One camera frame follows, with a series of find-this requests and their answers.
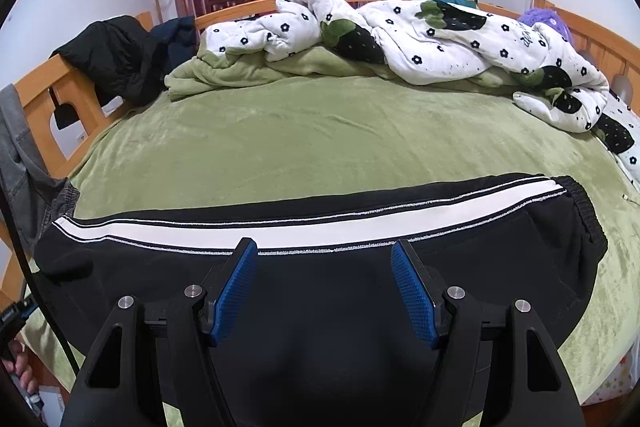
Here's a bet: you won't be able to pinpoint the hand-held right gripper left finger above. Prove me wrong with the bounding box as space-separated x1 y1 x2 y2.
60 237 261 427

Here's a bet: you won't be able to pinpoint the white floral quilt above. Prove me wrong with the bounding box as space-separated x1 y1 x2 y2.
200 0 640 188

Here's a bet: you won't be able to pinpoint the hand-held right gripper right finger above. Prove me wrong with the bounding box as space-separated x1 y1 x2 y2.
390 238 586 427

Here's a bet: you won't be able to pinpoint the star patterned cloth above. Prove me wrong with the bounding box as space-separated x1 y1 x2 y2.
607 349 637 408

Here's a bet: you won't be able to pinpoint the person's left hand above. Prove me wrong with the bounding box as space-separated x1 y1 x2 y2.
2 339 38 395

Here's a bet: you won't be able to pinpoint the black pants with white stripe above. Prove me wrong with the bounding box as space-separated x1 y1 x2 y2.
32 173 608 427

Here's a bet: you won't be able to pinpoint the black jacket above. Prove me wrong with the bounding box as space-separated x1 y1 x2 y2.
51 16 168 130

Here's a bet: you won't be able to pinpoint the navy jacket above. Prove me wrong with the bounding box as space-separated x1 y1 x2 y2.
150 17 198 80

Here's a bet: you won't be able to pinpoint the purple plush toy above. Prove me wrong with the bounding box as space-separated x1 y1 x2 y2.
516 8 573 42

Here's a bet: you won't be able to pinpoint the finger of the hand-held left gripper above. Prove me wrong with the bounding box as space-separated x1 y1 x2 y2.
0 298 37 323

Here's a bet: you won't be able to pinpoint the green fleece blanket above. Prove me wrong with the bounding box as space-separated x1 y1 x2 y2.
164 44 521 102

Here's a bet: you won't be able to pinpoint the wooden bed frame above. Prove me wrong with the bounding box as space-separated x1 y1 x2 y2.
0 0 640 323

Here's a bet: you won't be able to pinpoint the grey jeans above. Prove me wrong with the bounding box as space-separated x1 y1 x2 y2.
0 84 81 253

